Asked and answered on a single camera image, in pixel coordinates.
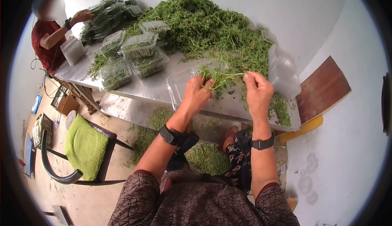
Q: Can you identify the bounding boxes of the person's left hand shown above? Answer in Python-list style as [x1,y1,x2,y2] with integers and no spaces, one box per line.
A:
[178,74,216,119]

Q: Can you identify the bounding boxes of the person's right hand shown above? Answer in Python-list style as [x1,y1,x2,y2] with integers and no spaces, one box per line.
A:
[243,71,275,122]

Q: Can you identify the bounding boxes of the person's left fingers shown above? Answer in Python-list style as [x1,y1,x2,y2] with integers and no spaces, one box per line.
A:
[200,75,216,100]

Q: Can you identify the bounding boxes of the person's right index finger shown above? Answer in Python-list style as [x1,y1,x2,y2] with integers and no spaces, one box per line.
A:
[247,71,269,84]

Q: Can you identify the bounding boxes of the person's right thumb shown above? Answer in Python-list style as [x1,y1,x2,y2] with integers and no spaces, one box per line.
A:
[243,73,255,89]

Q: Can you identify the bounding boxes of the bunch of green herb sprigs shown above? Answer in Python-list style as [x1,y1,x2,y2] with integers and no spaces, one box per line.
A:
[198,63,246,92]

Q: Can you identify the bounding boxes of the open empty clear clamshell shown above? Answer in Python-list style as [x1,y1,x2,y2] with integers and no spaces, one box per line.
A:
[166,60,235,112]

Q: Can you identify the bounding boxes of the large heap of green herbs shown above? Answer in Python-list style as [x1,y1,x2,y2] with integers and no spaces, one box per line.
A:
[87,0,292,127]

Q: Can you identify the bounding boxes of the black wrist band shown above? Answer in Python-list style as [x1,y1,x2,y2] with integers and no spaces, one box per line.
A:
[159,124,200,148]
[250,133,275,151]

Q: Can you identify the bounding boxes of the clear herb clamshell box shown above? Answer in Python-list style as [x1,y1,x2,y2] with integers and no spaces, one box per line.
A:
[100,30,126,59]
[98,59,133,92]
[131,47,170,79]
[118,32,159,60]
[139,20,171,40]

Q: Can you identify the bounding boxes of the stainless steel table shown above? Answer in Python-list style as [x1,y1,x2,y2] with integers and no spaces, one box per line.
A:
[54,39,302,133]

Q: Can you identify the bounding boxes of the brown wooden board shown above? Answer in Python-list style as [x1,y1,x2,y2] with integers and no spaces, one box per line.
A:
[295,55,352,124]

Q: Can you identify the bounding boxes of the yellow board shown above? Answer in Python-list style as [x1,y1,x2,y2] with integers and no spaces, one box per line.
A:
[279,115,324,143]

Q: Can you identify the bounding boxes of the person's legs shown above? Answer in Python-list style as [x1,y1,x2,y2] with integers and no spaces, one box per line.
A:
[218,125,253,194]

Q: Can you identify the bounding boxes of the person's body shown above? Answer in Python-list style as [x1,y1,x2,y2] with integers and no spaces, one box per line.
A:
[107,168,301,226]

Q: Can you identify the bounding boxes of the pile of packed herb containers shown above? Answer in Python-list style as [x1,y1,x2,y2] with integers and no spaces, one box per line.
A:
[79,0,143,45]

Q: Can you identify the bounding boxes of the dark wooden chair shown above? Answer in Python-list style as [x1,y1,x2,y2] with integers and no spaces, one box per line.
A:
[40,114,134,186]

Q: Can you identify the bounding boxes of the green towel cushion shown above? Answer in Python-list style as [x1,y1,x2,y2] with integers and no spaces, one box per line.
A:
[65,114,109,181]

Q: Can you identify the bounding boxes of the cardboard box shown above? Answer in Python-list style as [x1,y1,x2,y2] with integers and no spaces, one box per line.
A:
[57,94,80,116]

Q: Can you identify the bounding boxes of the black plastic crate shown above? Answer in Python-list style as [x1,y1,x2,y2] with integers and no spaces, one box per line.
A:
[50,85,68,110]
[32,113,54,150]

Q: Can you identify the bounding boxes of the black cable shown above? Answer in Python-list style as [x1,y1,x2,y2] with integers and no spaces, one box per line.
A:
[30,58,62,99]

